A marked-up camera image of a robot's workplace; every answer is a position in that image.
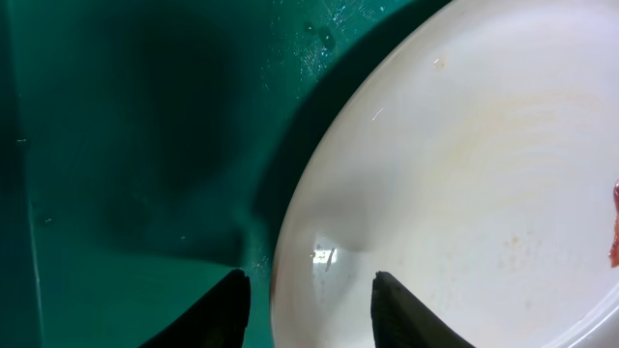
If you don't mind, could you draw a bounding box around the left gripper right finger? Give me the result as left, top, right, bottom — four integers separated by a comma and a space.
370, 272, 474, 348

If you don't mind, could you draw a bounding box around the white plate pink rim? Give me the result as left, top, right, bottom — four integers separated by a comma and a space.
270, 0, 618, 347

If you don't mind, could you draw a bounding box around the teal plastic tray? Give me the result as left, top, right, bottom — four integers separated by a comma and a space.
1, 0, 441, 347

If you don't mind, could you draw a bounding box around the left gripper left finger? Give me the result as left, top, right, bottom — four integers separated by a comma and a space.
140, 269, 251, 348

